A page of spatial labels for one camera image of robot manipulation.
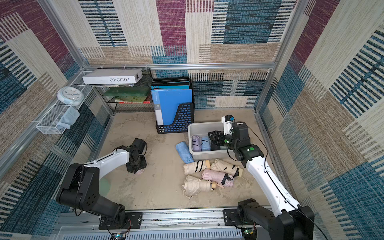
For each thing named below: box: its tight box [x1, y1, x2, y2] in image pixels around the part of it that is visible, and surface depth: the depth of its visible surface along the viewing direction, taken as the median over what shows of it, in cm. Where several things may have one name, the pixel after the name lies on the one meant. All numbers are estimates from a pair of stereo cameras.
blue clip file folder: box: [150, 89, 193, 126], surface depth 95 cm
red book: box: [118, 101, 151, 104], surface depth 101 cm
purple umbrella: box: [192, 135, 202, 152], surface depth 98 cm
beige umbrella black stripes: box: [183, 160, 207, 175], surface depth 89 cm
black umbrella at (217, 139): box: [207, 130, 225, 151], surface depth 70 cm
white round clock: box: [57, 86, 85, 106], surface depth 76 cm
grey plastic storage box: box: [188, 121, 234, 161], surface depth 93 cm
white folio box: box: [82, 69, 143, 85], surface depth 81 cm
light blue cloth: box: [56, 105, 81, 131], surface depth 70 cm
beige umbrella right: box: [210, 159, 244, 178], surface depth 87 cm
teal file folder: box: [151, 85, 189, 90], surface depth 96 cm
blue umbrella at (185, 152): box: [175, 141, 195, 164], surface depth 96 cm
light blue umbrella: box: [201, 136, 211, 151], surface depth 99 cm
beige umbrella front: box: [181, 175, 216, 199], surface depth 81 cm
